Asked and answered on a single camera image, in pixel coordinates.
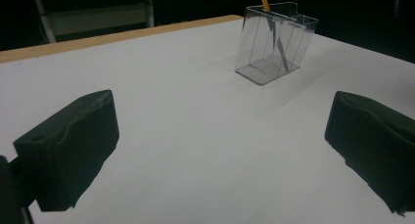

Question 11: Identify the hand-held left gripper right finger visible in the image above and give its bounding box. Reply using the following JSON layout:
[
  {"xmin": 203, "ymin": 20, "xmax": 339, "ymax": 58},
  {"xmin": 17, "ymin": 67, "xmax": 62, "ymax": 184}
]
[{"xmin": 324, "ymin": 90, "xmax": 415, "ymax": 216}]

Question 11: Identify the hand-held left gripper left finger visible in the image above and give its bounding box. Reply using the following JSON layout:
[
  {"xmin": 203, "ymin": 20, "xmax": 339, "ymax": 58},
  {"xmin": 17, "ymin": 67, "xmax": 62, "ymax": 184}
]
[{"xmin": 13, "ymin": 89, "xmax": 120, "ymax": 213}]

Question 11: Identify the clear plastic organizer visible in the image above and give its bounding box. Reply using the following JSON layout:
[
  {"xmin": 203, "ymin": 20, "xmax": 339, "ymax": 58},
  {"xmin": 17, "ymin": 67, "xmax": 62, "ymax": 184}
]
[{"xmin": 233, "ymin": 1, "xmax": 320, "ymax": 86}]

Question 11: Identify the wooden table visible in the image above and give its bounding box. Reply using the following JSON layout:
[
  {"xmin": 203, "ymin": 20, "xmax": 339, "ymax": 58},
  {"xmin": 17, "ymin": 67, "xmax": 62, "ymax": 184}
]
[{"xmin": 0, "ymin": 14, "xmax": 245, "ymax": 65}]

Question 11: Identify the white table sheet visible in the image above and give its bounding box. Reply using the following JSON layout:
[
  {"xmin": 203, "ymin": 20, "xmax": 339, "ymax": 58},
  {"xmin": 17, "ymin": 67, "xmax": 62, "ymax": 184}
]
[{"xmin": 0, "ymin": 18, "xmax": 415, "ymax": 224}]

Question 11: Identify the white metal stand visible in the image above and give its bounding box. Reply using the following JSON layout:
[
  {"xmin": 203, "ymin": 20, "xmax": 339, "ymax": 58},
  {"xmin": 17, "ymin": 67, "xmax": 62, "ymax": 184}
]
[{"xmin": 30, "ymin": 0, "xmax": 156, "ymax": 44}]

